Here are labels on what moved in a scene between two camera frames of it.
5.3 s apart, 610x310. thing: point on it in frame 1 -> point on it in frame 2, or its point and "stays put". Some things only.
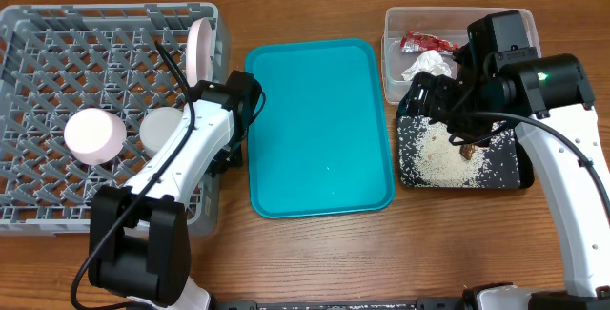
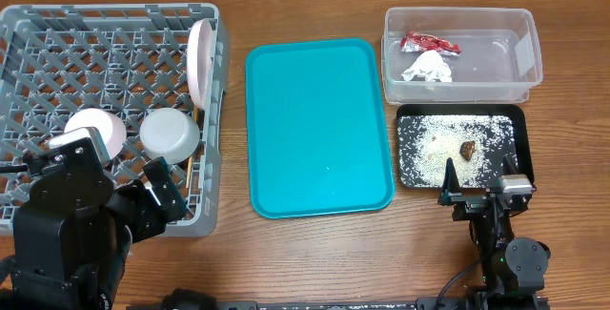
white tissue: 430,62 stays put
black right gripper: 440,89 -> 473,206
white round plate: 199,51 stays put
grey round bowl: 154,125 stays put
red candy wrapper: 414,42 stays put
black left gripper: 234,158 -> 152,219
